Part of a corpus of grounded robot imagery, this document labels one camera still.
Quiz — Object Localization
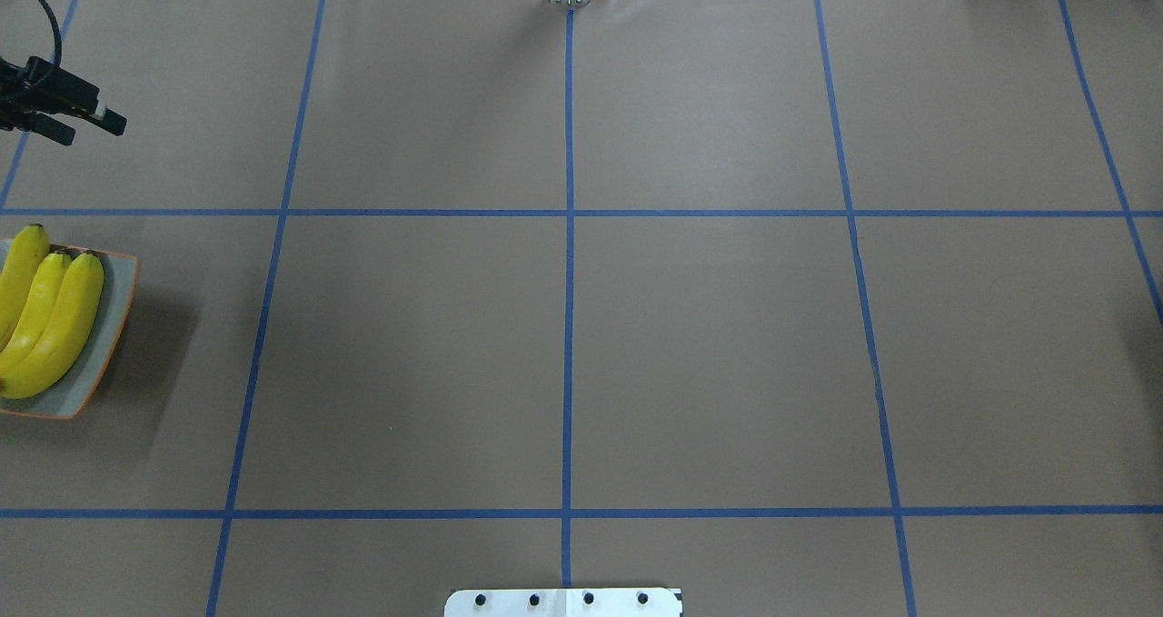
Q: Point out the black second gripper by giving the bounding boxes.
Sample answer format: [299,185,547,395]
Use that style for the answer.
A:
[1,55,127,146]

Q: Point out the yellow banana basket top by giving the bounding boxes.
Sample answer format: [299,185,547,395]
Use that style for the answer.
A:
[1,223,50,347]

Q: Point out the yellow banana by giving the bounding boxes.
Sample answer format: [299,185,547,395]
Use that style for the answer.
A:
[3,252,104,399]
[1,250,74,375]

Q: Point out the grey square plate orange rim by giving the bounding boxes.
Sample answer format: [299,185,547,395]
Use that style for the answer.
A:
[3,250,140,419]

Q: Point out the white pillar with base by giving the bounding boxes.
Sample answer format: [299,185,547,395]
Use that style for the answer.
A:
[443,587,684,616]

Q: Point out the brown paper table cover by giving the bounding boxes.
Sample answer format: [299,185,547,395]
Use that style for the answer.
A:
[3,0,1160,616]

